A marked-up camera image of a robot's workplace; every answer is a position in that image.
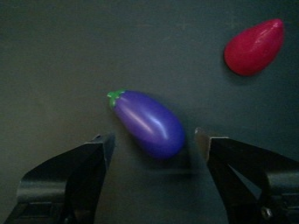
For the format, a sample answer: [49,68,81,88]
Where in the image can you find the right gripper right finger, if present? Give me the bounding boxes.
[193,127,299,224]

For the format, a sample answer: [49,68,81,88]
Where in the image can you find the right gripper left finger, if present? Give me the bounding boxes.
[2,133,117,224]

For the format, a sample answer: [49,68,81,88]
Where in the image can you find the purple toy eggplant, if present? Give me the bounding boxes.
[106,88,186,161]

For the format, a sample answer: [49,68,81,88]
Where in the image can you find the red toy strawberry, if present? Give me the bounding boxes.
[222,17,285,78]

